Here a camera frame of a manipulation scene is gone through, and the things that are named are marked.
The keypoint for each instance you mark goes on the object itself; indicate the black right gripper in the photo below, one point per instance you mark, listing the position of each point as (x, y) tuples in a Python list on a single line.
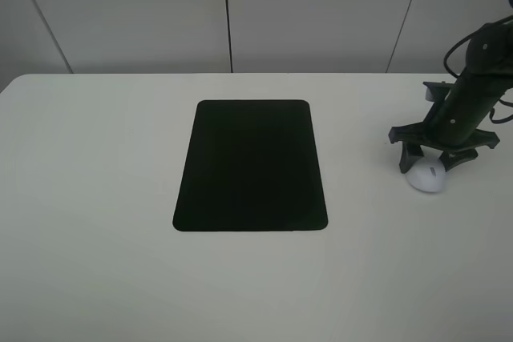
[(452, 125)]

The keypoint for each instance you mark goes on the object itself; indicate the black mouse pad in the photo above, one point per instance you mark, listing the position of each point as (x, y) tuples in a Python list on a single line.
[(251, 165)]

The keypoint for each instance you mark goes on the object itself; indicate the white computer mouse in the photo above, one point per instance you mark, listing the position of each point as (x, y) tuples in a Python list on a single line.
[(427, 175)]

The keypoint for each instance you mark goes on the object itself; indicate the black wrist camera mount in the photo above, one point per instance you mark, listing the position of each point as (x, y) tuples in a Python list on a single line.
[(437, 91)]

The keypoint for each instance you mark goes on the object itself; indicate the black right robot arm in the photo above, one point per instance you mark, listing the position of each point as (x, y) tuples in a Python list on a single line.
[(489, 53)]

